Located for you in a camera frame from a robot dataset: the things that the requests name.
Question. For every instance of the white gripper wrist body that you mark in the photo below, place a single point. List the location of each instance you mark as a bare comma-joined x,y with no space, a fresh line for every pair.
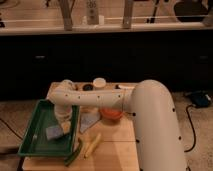
63,113

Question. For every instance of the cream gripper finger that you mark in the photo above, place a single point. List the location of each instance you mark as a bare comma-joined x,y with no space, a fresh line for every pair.
66,127

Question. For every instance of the blue sponge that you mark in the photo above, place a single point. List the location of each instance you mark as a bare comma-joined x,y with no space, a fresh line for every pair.
54,132

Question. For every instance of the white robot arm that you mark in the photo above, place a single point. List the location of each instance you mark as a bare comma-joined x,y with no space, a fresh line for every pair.
155,120

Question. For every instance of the green plastic tray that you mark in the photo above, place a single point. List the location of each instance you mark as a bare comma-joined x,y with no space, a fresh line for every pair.
35,142

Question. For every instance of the grey triangular cloth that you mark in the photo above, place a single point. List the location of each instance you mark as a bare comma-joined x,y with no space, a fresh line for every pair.
87,120

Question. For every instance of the yellow corn toy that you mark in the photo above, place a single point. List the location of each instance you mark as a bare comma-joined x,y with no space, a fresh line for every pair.
93,145

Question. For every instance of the dark round dish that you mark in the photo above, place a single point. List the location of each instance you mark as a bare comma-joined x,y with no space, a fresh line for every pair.
88,87

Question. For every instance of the orange bowl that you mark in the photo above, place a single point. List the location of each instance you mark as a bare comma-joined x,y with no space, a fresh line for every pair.
111,114

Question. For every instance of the white cup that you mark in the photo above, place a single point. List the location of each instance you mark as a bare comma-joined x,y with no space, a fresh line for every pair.
99,83

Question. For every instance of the white remote-like device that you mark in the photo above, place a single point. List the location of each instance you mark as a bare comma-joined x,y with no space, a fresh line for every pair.
92,12

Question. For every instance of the dark blue floor device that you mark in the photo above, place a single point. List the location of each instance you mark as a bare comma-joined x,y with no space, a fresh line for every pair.
199,99

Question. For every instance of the white bar rail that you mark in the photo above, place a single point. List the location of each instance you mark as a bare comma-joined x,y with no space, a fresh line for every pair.
82,29

